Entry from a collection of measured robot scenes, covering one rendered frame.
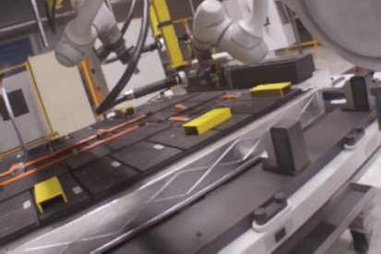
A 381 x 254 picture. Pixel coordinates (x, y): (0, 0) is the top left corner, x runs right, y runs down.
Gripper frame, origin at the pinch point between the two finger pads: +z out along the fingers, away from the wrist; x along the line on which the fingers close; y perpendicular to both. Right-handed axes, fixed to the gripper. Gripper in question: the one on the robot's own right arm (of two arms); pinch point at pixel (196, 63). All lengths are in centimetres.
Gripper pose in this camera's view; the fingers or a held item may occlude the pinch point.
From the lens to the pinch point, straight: 135.1
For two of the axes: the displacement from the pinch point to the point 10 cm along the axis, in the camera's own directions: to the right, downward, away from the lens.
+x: 4.0, 8.6, -3.2
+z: -1.1, 4.0, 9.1
